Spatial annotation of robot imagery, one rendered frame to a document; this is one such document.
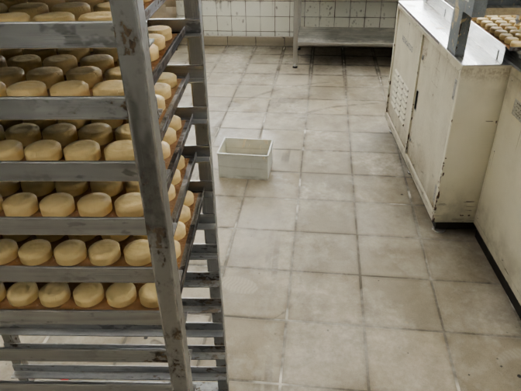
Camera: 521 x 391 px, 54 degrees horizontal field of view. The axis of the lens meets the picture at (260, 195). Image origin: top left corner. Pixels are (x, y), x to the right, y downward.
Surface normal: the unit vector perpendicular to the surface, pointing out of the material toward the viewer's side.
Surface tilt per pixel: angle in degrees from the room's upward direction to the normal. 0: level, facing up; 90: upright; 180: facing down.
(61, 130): 0
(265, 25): 90
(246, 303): 0
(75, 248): 0
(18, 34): 90
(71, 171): 90
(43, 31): 90
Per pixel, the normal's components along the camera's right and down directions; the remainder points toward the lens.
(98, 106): -0.03, 0.52
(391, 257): -0.02, -0.85
